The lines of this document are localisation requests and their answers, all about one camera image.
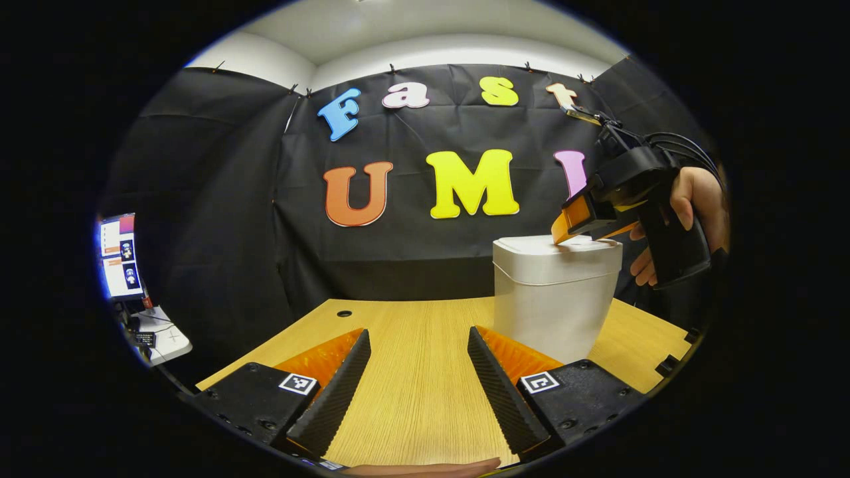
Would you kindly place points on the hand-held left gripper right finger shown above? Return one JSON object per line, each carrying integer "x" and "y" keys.
{"x": 501, "y": 395}

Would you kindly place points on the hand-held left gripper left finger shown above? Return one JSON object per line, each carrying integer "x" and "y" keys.
{"x": 332, "y": 401}

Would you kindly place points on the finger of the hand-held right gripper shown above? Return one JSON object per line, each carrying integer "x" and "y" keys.
{"x": 614, "y": 231}
{"x": 572, "y": 222}

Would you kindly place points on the white desktop garbage bin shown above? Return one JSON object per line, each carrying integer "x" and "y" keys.
{"x": 551, "y": 312}

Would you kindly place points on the wooden desktop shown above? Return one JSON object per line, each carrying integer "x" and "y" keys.
{"x": 412, "y": 372}

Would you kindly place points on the black desk edge clamp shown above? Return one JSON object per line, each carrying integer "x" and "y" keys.
{"x": 693, "y": 335}
{"x": 667, "y": 366}

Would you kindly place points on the black backdrop cloth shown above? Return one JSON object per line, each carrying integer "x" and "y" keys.
{"x": 412, "y": 265}

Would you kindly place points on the white side table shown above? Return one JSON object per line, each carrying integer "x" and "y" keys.
{"x": 169, "y": 338}

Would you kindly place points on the small black device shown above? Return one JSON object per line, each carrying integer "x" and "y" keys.
{"x": 145, "y": 339}

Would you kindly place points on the computer monitor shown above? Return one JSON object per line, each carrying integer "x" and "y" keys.
{"x": 121, "y": 255}

